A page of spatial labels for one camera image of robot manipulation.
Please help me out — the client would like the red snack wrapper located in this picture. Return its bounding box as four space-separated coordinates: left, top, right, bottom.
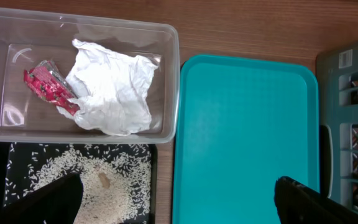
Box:
24 60 80 115

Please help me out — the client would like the teal serving tray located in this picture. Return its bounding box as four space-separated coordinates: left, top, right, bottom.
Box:
172 55 319 224

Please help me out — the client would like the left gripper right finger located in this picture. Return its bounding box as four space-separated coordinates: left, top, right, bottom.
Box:
274 176 358 224

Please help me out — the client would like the clear plastic waste bin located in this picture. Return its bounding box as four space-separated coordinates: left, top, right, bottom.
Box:
0 8 180 144

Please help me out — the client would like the black plastic tray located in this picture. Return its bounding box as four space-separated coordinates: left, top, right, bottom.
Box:
0 142 155 223

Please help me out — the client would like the white napkin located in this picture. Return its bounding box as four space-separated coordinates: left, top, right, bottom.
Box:
57 39 158 136

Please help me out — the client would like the white rice pile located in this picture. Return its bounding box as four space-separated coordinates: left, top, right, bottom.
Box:
2 142 152 223

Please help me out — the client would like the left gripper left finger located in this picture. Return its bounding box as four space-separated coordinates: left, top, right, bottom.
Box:
0 174 83 224

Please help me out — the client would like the grey dishwasher rack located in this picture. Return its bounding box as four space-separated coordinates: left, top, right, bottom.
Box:
316 42 358 214

